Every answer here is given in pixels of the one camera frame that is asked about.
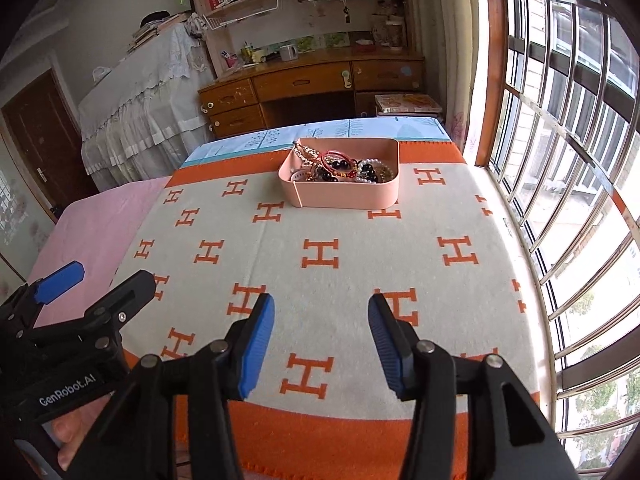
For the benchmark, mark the pink bed sheet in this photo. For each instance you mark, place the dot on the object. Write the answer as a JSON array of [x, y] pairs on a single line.
[[100, 220]]

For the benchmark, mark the patterned jar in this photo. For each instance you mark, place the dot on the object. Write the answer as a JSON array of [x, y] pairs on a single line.
[[395, 35]]

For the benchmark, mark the white mug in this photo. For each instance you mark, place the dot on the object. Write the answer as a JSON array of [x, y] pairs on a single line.
[[288, 53]]

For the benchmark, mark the pen holder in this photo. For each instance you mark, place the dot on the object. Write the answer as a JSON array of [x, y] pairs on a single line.
[[247, 55]]

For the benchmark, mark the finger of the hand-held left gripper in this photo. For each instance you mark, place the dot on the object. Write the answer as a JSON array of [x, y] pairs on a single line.
[[60, 282], [130, 292]]

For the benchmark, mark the frosted glass door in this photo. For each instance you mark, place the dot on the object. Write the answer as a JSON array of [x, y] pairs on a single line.
[[15, 210]]

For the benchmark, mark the stack of picture books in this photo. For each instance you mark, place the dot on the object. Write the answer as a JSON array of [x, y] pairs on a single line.
[[407, 104]]

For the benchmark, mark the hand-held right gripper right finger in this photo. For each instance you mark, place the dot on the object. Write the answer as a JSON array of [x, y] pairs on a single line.
[[387, 345]]

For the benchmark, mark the beige curtain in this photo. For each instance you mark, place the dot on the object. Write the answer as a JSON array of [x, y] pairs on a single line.
[[450, 60]]

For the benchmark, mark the white wrist watch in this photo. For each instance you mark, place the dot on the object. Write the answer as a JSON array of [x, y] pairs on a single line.
[[299, 176]]

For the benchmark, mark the white lace cover cloth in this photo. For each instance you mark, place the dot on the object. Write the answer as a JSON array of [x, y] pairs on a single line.
[[145, 110]]

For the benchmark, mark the pink plastic box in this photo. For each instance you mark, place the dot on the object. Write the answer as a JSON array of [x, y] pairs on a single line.
[[340, 195]]

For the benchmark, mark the wooden bookshelf hutch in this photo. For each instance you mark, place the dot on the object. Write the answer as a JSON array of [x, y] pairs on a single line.
[[320, 20]]

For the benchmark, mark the dark wooden door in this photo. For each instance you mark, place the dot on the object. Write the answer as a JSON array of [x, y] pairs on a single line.
[[45, 140]]

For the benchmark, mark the black hat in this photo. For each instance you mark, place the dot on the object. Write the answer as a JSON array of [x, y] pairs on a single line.
[[154, 19]]

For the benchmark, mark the metal window grille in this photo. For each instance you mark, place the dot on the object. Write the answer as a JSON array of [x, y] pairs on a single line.
[[575, 185]]

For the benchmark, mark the pink tissue box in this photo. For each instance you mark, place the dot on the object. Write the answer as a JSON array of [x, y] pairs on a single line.
[[364, 46]]

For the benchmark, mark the orange patterned blanket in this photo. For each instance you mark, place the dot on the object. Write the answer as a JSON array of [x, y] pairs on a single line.
[[350, 285]]

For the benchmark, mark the hanging keys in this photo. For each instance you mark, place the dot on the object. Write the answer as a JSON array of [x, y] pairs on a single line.
[[346, 15]]

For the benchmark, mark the small yellow desk object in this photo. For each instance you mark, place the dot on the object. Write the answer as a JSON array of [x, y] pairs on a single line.
[[260, 56]]

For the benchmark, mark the person's left hand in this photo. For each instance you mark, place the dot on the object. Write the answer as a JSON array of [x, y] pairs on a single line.
[[67, 432]]

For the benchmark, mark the small white object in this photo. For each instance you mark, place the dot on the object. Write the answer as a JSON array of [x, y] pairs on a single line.
[[101, 74]]

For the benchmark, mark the blue printed bed sheet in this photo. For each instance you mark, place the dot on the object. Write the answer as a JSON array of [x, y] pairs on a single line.
[[250, 142]]

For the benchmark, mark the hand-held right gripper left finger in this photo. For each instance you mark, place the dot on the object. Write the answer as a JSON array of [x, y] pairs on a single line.
[[255, 347]]

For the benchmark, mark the wooden desk with drawers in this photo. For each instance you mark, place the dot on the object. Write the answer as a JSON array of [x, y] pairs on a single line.
[[300, 77]]

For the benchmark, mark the stack of books under hat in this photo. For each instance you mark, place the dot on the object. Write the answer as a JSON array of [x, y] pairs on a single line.
[[155, 32]]

